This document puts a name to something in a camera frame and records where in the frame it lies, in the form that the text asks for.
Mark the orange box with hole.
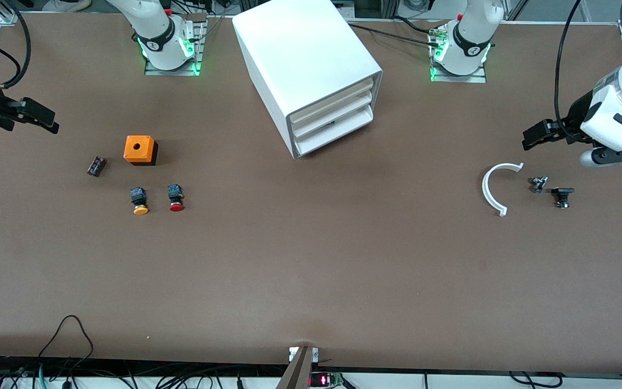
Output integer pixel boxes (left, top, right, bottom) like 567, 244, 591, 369
123, 135, 159, 166

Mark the black push button part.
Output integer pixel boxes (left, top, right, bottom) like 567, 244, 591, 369
551, 186, 576, 210

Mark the black cable below table edge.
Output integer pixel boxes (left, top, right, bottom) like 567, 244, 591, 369
508, 371, 564, 389

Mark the camera mounting pole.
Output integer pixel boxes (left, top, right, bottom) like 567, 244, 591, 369
275, 346, 320, 389

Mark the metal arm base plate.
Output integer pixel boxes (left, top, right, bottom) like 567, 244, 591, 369
144, 13, 207, 77
430, 22, 488, 84

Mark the black cable on table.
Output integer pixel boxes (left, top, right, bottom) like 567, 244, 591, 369
348, 16, 441, 49

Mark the thin black looped cable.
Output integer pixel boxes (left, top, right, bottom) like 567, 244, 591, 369
37, 314, 94, 374

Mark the white curved plastic piece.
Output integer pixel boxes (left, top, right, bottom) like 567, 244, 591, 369
482, 162, 525, 218

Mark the device with red display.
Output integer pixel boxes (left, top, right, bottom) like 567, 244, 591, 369
309, 371, 345, 388

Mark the yellow push button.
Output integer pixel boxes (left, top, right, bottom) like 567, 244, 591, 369
130, 186, 150, 216

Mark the red push button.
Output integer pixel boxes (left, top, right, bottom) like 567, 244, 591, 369
167, 184, 186, 212

